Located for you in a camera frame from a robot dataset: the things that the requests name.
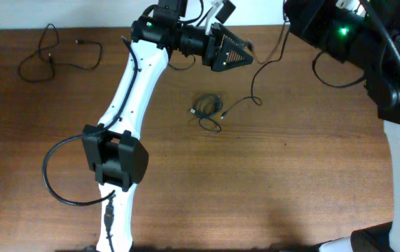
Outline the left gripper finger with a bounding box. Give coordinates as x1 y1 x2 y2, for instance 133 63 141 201
213 49 253 72
219 24 247 52

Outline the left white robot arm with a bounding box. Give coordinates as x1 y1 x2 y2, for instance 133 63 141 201
82 1 253 251

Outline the black usb cable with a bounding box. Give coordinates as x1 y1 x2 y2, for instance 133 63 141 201
18 23 103 84
189 93 224 133
219 20 291 120

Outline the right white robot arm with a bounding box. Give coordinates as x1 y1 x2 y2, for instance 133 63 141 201
283 0 400 251

